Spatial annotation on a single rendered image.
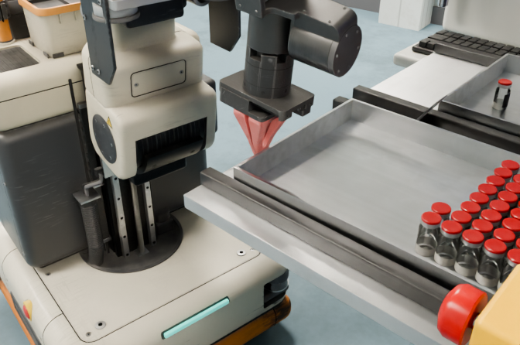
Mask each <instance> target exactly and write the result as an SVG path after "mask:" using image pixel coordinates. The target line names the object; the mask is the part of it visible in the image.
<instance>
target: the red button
mask: <svg viewBox="0 0 520 345"><path fill-rule="evenodd" d="M487 302H488V295H487V293H486V292H483V291H481V290H480V289H477V288H475V287H473V286H472V285H469V284H459V285H457V286H456V287H455V288H454V289H452V290H451V291H450V292H449V293H448V294H447V295H446V297H445V299H444V300H443V302H442V304H441V307H440V310H439V312H438V319H437V329H438V330H439V332H440V333H441V335H442V336H443V337H445V338H446V339H448V340H450V341H451V342H453V343H455V344H456V345H465V344H467V342H468V341H469V340H470V338H471V334H472V331H473V328H474V326H473V323H474V320H475V318H476V317H477V316H479V315H480V314H481V312H482V311H483V310H484V308H485V307H486V305H487Z"/></svg>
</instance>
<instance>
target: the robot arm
mask: <svg viewBox="0 0 520 345"><path fill-rule="evenodd" d="M235 6H236V9H237V10H240V11H242V12H246V13H248V14H249V17H248V35H247V45H246V54H245V68H244V69H243V70H240V71H238V72H237V73H233V74H231V75H229V76H227V77H224V78H222V79H220V83H219V91H220V101H221V102H223V103H225V104H226V105H228V106H230V107H232V108H233V109H234V116H235V117H236V119H237V121H238V123H239V125H240V126H241V129H242V130H243V132H244V134H245V136H246V138H247V140H248V142H249V145H250V146H251V150H252V152H253V154H254V155H255V154H257V153H259V152H261V151H262V150H264V149H266V148H268V147H269V145H270V143H271V141H272V140H273V138H274V136H275V134H276V132H277V131H278V130H279V129H280V128H281V126H282V125H283V123H284V122H285V121H286V120H287V119H289V118H291V117H292V113H295V114H297V115H299V116H301V117H303V116H305V115H307V114H309V113H310V110H311V106H313V101H314V96H315V95H314V93H311V92H309V91H307V90H305V89H303V88H301V87H298V86H296V85H295V84H291V82H292V76H293V65H294V60H297V61H299V62H301V63H305V64H306V65H309V66H311V67H314V68H317V69H318V70H322V71H324V72H326V73H329V74H331V75H334V76H335V77H342V76H344V75H345V74H346V73H347V72H348V71H349V70H350V69H351V68H352V66H353V65H354V62H355V60H356V59H357V57H358V54H359V51H360V48H361V41H362V31H361V28H360V26H358V16H357V14H356V12H355V11H354V10H353V9H351V8H348V7H347V6H345V5H342V4H339V3H337V2H334V1H332V0H235Z"/></svg>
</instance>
